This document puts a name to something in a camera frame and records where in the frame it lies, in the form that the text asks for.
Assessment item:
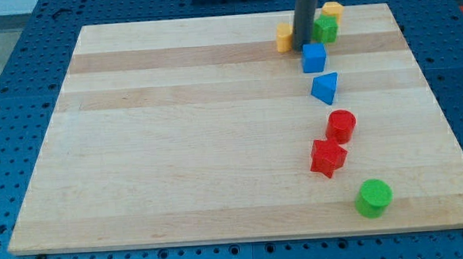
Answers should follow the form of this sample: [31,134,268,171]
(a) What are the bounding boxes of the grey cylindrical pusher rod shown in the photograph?
[292,0,318,51]

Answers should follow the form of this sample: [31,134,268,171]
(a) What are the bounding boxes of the green star block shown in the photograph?
[312,14,339,44]

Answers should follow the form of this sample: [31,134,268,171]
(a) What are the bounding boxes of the red star block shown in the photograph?
[310,139,348,178]

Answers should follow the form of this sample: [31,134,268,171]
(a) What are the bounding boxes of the yellow hexagon block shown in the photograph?
[321,1,344,24]

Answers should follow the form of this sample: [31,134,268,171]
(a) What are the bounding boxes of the yellow block left of rod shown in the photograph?
[276,23,293,53]

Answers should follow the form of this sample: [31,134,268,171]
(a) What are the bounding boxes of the blue cube block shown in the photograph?
[301,43,327,74]

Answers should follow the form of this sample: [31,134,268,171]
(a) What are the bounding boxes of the blue triangle block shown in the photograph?
[311,73,339,105]

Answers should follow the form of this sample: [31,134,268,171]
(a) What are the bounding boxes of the red cylinder block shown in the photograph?
[325,109,357,144]

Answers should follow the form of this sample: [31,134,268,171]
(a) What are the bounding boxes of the light wooden board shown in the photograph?
[8,4,463,255]

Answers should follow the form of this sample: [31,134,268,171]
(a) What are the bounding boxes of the green cylinder block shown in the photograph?
[354,179,393,219]

